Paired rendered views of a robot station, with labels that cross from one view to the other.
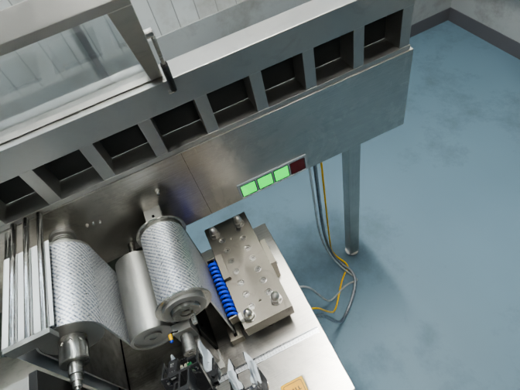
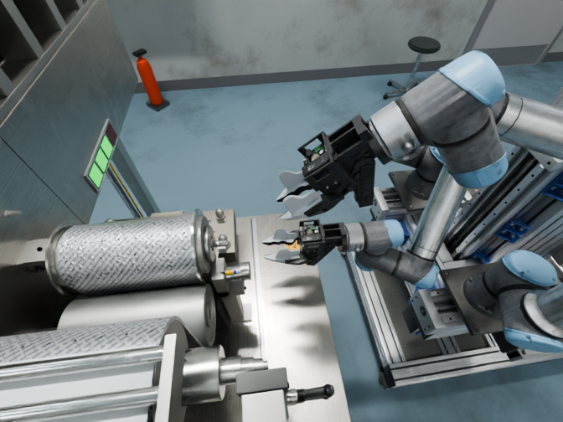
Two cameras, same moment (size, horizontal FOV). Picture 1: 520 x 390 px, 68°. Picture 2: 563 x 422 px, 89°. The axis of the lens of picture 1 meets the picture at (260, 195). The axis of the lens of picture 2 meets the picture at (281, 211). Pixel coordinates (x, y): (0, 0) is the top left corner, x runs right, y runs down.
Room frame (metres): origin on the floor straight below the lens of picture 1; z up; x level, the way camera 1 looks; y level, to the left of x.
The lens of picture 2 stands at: (0.28, 0.57, 1.76)
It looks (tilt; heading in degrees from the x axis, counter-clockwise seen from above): 53 degrees down; 272
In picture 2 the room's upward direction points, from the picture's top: straight up
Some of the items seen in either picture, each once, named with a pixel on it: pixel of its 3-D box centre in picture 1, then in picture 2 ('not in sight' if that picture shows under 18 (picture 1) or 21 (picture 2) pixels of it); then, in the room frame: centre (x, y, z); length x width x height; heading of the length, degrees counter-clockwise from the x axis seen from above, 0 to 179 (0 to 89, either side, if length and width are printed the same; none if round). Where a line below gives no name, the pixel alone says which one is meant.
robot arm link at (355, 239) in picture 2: not in sight; (350, 238); (0.11, 0.16, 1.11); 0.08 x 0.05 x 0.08; 99
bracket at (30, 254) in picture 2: (153, 216); (38, 251); (0.75, 0.32, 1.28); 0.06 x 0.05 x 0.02; 9
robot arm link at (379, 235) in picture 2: not in sight; (379, 235); (0.03, 0.14, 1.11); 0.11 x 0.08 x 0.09; 9
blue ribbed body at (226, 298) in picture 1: (221, 288); not in sight; (0.58, 0.21, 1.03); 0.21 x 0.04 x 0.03; 9
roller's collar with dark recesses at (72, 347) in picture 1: (73, 350); (198, 374); (0.39, 0.51, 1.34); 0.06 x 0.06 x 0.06; 9
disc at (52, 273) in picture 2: (161, 233); (74, 257); (0.70, 0.31, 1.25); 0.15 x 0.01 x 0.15; 99
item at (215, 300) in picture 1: (206, 278); not in sight; (0.58, 0.23, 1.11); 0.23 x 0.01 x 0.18; 9
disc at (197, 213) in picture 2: (184, 305); (201, 244); (0.46, 0.27, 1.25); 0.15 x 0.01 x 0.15; 99
